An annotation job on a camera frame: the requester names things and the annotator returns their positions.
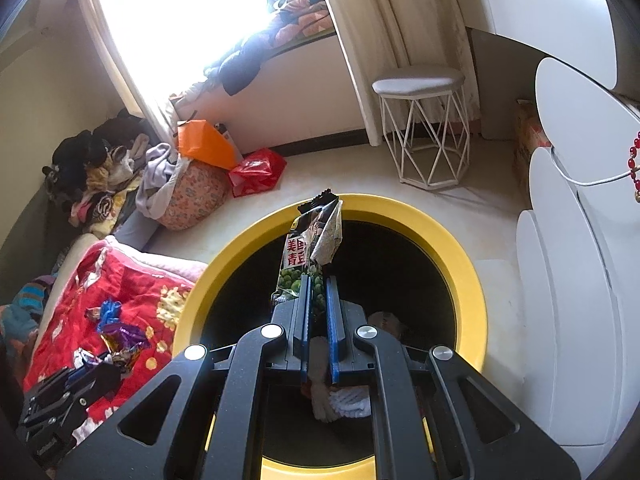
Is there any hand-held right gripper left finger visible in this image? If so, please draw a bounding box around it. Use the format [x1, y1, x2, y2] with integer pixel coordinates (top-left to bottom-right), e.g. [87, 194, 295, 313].
[57, 276, 313, 480]

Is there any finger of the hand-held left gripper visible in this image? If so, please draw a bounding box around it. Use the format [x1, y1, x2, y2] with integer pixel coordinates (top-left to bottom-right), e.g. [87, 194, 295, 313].
[67, 355, 123, 389]

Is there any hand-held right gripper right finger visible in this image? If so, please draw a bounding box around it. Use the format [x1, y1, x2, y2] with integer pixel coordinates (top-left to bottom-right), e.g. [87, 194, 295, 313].
[325, 276, 583, 480]

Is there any green pea snack packet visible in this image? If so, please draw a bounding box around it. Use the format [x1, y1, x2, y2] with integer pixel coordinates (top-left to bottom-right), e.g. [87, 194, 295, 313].
[270, 189, 345, 311]

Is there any pale wrapper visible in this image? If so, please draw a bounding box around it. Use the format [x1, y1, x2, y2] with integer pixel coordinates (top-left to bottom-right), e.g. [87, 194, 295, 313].
[367, 310, 408, 343]

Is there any yellow round trash bin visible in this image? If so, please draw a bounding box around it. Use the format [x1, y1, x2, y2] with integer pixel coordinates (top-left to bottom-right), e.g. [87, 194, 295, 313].
[170, 192, 488, 480]

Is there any purple gold candy wrapper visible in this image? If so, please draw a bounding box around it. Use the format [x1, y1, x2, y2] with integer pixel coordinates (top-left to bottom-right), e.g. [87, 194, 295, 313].
[107, 347, 138, 373]

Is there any blue candy wrapper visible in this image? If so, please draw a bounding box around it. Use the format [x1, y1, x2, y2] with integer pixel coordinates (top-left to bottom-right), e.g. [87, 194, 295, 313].
[87, 300, 126, 328]

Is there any red floral blanket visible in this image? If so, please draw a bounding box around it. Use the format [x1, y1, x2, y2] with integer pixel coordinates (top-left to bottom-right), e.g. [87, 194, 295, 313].
[22, 240, 208, 441]

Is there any colourful striped cloth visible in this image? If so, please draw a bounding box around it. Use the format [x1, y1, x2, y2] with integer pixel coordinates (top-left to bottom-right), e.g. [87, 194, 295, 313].
[0, 275, 58, 356]

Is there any beige bed sheet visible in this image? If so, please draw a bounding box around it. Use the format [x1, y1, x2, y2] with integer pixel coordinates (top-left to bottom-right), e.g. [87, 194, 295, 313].
[50, 232, 108, 281]

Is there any dark green headboard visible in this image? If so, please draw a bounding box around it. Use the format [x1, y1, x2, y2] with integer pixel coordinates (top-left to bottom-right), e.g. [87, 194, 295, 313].
[0, 180, 66, 306]

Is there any red plastic shopping bag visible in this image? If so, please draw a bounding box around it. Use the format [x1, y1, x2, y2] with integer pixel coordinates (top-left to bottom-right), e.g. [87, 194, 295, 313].
[229, 147, 288, 198]

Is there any floral fabric basket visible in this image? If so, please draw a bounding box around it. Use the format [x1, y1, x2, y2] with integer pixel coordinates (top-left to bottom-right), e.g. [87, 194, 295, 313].
[159, 160, 232, 232]

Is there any pile of clothes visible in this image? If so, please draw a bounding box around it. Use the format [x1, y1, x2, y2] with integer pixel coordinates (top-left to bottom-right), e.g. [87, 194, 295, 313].
[42, 115, 151, 228]

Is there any lavender garment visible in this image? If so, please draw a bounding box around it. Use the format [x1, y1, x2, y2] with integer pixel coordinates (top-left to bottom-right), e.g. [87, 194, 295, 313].
[135, 142, 186, 221]

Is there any orange paper bag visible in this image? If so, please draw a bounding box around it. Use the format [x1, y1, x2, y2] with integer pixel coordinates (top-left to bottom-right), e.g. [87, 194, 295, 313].
[176, 119, 240, 171]

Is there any white scalloped cabinet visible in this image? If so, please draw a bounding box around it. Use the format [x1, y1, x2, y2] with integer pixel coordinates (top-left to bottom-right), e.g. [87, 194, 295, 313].
[515, 57, 640, 448]

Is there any dark puffer jacket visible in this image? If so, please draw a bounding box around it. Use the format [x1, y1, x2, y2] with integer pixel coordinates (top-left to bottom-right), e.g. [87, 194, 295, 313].
[202, 35, 281, 97]

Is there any orange patterned carton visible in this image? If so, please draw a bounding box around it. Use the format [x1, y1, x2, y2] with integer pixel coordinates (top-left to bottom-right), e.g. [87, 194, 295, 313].
[514, 99, 551, 181]

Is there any cream curtain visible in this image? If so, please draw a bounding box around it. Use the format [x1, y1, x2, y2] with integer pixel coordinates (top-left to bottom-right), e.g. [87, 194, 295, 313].
[75, 0, 186, 151]
[312, 0, 481, 146]

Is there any orange patterned quilt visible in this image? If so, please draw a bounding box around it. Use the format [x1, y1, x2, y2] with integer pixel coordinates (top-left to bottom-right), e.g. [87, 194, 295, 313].
[267, 0, 336, 43]

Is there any window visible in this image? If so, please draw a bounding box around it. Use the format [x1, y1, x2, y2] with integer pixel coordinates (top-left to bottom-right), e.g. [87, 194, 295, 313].
[92, 0, 326, 101]

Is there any white desk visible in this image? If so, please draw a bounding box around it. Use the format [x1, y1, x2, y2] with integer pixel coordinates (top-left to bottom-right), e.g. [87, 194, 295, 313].
[465, 0, 640, 101]

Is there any white wire stool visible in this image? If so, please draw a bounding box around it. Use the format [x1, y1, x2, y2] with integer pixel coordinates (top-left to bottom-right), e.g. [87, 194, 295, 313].
[371, 64, 472, 190]

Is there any white cable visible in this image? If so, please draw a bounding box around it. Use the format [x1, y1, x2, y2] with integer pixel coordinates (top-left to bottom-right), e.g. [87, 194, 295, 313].
[547, 145, 633, 187]

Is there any red bead string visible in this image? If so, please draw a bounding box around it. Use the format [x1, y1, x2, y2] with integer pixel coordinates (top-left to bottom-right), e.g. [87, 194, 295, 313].
[625, 130, 640, 196]

